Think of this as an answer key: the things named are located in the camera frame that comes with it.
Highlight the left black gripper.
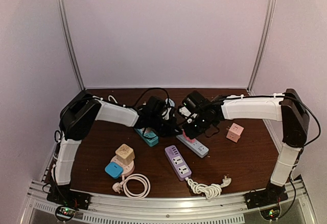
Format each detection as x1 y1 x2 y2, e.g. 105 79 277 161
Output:
149 116 182 139

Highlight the pink square plug adapter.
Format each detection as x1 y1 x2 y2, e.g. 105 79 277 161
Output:
182 131 197 143

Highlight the light blue power strip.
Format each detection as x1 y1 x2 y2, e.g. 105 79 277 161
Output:
176 135 209 158

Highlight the purple power strip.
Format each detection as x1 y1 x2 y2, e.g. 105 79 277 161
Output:
165 145 192 181

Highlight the pink cube socket adapter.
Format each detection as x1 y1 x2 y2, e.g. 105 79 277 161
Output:
226 123 244 143

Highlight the white cable with plug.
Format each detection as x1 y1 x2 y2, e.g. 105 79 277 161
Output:
186 174 233 200
111 173 151 199

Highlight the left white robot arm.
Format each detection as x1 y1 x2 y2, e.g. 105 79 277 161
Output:
50 92 181 206

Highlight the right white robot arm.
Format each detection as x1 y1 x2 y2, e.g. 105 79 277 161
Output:
178 89 310 205

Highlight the teal power strip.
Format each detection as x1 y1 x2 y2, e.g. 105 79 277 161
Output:
134 128 159 147

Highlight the beige cube adapter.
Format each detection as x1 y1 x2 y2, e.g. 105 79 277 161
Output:
115 144 135 165

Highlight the round pink white power strip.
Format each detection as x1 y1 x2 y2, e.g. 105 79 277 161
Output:
111 156 135 177

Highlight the blue square adapter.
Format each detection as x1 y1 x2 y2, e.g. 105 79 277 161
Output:
105 162 124 179

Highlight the light blue cable with plug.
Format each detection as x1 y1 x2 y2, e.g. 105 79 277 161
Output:
163 97 177 120

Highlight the white coiled cable with plug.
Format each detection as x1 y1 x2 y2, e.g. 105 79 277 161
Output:
111 173 151 199

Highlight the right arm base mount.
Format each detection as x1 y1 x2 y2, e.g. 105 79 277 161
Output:
244 189 288 222

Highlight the aluminium front rail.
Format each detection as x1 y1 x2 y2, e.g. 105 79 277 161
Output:
18 180 317 223

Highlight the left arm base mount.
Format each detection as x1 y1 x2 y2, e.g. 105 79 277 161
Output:
46 190 91 222

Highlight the right aluminium frame post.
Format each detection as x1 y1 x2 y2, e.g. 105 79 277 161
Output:
247 0 277 93

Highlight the aluminium frame post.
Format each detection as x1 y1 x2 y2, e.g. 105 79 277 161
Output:
57 0 85 90
247 0 277 93

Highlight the left aluminium frame post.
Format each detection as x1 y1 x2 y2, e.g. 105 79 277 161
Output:
57 0 85 90

